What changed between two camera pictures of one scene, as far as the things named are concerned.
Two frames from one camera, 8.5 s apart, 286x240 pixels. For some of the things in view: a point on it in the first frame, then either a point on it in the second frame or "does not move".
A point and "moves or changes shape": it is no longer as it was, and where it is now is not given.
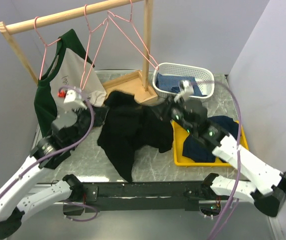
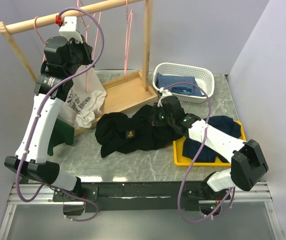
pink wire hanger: [156, 66] -> [128, 29]
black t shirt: [127, 125] moves or changes shape
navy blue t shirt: [196, 151] does not move
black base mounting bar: [181, 196] does not move
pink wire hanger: [85, 7] moves or changes shape
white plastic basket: [204, 79] does not move
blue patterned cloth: [169, 83] does not move
